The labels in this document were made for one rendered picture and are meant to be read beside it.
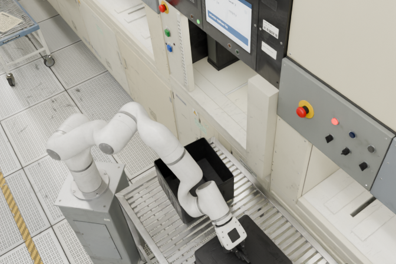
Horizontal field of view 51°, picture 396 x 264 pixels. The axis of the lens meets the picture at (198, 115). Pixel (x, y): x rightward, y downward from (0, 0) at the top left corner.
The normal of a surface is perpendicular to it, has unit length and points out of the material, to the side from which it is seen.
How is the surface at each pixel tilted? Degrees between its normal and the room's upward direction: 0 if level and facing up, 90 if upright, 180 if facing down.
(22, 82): 0
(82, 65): 0
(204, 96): 0
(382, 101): 90
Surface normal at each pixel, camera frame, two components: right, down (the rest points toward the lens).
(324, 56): -0.82, 0.46
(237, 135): -0.07, -0.68
